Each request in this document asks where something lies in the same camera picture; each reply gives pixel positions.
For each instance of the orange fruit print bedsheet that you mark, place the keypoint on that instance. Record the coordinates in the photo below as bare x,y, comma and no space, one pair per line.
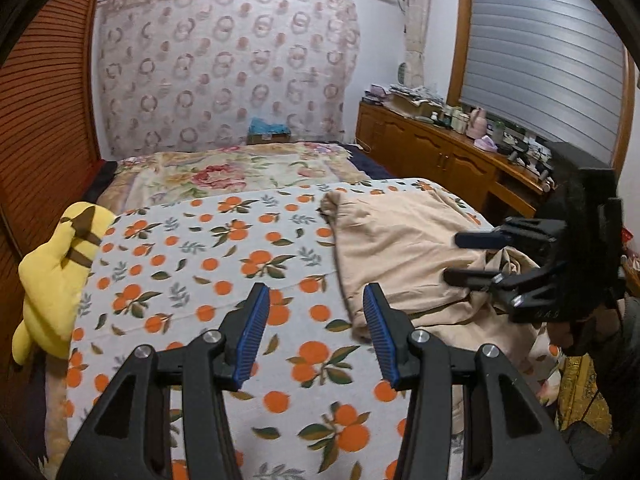
200,240

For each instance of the dark blue bedsheet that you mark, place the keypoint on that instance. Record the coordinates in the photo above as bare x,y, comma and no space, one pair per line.
370,165

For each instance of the wooden louvered wardrobe door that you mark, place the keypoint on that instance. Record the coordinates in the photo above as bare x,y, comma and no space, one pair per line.
45,85

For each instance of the dark cloth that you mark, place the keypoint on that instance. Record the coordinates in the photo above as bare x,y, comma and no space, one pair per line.
592,452

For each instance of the pink box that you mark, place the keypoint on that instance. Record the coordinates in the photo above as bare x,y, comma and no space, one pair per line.
374,94

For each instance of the yellow patterned cloth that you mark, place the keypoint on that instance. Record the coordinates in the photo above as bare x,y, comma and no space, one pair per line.
585,395

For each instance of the pile of papers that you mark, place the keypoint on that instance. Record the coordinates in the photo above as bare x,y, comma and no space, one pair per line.
412,100

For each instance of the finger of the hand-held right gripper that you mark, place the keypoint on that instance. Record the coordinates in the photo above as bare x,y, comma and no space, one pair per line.
480,240
470,277

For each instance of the beige printed t-shirt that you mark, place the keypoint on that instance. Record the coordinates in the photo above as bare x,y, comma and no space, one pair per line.
400,240

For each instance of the pink bottle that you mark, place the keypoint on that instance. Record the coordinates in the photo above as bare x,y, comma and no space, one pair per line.
477,122

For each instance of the group of small bottles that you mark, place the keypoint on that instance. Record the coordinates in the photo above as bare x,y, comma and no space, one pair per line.
450,117

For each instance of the lace curtain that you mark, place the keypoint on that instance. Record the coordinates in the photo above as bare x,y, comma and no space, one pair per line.
416,20

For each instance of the pile of black gadgets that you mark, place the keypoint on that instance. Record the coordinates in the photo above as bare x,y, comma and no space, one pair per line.
525,157

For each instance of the yellow plush toy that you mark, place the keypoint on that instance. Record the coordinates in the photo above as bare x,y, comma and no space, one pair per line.
50,280

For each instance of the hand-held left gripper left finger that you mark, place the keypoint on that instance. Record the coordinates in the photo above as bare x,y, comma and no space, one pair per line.
252,335

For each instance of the grey window blind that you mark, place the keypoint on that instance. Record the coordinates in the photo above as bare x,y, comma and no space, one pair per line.
540,45

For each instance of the floral blanket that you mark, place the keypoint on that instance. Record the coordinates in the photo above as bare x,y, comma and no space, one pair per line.
225,170

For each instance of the pink pouch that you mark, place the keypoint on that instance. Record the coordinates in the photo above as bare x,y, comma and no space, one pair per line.
486,143

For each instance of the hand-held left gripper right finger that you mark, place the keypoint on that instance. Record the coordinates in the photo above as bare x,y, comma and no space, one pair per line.
382,340

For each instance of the wooden cabinet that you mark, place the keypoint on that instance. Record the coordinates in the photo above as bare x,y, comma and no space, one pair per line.
425,150

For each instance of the cardboard box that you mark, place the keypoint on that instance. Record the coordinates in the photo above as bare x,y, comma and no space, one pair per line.
267,139

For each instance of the blue cloth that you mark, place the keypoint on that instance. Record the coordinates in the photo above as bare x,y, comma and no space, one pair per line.
269,126

